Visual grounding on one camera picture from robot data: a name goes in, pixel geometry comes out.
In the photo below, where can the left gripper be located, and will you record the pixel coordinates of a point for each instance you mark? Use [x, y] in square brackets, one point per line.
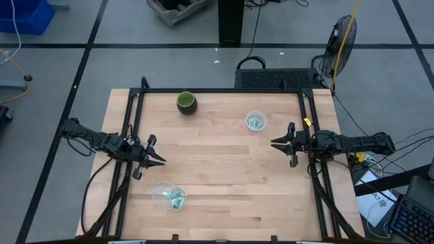
[142, 154]

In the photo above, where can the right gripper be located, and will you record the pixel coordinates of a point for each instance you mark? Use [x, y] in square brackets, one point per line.
[298, 142]

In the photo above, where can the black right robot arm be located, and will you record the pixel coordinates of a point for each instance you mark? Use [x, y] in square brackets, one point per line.
[356, 140]

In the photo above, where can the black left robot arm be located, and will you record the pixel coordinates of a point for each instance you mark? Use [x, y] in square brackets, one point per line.
[101, 139]

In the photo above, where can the blue plastic bin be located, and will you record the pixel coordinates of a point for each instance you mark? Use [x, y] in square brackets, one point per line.
[27, 17]

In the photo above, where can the small yellow tag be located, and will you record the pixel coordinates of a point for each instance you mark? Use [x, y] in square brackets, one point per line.
[307, 122]

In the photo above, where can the small clear plastic container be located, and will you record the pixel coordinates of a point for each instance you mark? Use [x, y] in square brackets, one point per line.
[263, 117]

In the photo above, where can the large clear plastic container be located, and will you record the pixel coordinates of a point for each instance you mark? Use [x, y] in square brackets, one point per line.
[157, 196]

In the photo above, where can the black perforated computer case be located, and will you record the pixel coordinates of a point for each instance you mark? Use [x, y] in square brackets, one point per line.
[274, 78]

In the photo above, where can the dark cup green inside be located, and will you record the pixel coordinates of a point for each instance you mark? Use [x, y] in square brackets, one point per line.
[186, 100]

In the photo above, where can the yellow plug connector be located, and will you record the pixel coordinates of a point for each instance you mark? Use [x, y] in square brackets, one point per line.
[358, 157]

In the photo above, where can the white paper sheet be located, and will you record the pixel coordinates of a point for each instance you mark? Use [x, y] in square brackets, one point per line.
[373, 206]

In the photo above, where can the black metal bar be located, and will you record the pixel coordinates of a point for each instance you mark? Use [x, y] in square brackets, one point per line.
[390, 181]

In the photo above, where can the black floor fan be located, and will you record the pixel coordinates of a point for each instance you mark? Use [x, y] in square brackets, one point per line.
[349, 34]

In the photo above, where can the black tower case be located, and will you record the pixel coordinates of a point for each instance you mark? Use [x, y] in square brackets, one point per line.
[231, 20]

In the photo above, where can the grey moulded pallet tray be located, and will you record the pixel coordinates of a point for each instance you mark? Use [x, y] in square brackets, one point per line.
[173, 15]

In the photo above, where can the black round knob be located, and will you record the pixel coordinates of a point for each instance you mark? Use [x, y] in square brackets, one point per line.
[28, 78]

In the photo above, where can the black backlit keyboard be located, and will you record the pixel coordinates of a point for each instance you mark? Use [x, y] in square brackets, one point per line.
[413, 222]

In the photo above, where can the black caster foot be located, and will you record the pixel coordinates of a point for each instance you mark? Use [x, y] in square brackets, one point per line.
[4, 114]

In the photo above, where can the grey metal stand bar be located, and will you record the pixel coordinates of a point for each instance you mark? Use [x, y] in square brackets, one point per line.
[59, 5]
[12, 84]

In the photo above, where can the black aluminium rig frame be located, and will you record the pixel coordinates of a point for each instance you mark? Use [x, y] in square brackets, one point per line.
[220, 90]

